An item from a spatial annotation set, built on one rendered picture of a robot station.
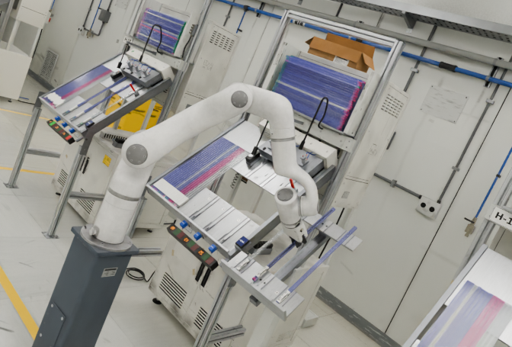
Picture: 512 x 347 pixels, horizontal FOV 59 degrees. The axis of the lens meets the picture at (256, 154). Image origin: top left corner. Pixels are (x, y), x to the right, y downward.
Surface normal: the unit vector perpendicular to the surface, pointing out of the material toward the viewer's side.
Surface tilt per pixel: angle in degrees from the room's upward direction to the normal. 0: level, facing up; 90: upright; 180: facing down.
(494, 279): 44
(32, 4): 90
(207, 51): 90
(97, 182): 90
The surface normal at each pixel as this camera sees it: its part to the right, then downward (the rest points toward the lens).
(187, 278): -0.62, -0.15
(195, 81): 0.68, 0.40
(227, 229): -0.15, -0.75
